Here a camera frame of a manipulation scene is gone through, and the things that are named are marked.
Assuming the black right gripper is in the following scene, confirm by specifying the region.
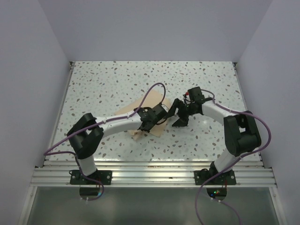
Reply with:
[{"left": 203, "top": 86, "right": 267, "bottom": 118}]
[{"left": 164, "top": 98, "right": 198, "bottom": 128}]

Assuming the beige cloth drape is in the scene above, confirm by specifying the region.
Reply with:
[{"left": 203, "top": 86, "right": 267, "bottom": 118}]
[{"left": 114, "top": 90, "right": 171, "bottom": 141}]

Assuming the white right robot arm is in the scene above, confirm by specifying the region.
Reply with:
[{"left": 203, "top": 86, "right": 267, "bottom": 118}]
[{"left": 165, "top": 87, "right": 262, "bottom": 184}]

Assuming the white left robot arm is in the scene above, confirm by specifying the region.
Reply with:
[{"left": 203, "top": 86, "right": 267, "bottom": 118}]
[{"left": 67, "top": 104, "right": 168, "bottom": 184}]

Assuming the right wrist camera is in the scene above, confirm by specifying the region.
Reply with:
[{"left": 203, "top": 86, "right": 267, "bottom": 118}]
[{"left": 183, "top": 92, "right": 190, "bottom": 101}]

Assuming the aluminium rail frame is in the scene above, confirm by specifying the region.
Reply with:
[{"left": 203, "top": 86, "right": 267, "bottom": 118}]
[{"left": 19, "top": 61, "right": 286, "bottom": 225}]

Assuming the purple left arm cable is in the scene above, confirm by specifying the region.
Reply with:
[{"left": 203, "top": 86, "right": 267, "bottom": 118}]
[{"left": 44, "top": 82, "right": 166, "bottom": 201}]

